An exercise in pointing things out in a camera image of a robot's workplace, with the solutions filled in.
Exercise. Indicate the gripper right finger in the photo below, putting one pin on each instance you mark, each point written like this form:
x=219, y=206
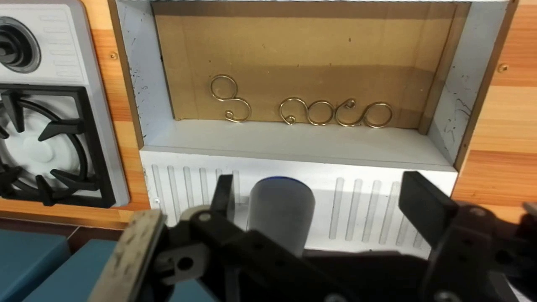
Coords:
x=461, y=251

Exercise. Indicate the blue box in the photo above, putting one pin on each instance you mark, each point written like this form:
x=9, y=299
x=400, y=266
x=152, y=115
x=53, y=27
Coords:
x=25, y=260
x=75, y=277

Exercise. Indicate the white toy sink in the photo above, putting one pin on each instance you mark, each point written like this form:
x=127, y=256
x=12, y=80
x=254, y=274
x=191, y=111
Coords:
x=293, y=142

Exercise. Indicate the gold S hook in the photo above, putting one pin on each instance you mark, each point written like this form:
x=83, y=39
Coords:
x=241, y=102
x=363, y=119
x=308, y=115

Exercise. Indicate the toy kitchen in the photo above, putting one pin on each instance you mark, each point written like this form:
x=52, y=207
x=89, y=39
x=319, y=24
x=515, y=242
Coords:
x=503, y=105

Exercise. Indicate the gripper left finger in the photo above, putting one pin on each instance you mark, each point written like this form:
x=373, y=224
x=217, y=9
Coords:
x=247, y=256

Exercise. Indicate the black toy burner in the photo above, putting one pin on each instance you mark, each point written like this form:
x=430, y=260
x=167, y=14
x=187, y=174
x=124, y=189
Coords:
x=63, y=126

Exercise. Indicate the grey faucet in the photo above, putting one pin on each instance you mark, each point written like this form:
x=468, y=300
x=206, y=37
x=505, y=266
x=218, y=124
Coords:
x=281, y=214

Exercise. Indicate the grey stove knob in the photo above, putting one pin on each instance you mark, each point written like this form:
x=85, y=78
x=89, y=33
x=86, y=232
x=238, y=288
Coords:
x=14, y=46

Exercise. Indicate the worn beige flat bar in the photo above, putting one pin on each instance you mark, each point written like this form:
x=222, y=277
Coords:
x=130, y=251

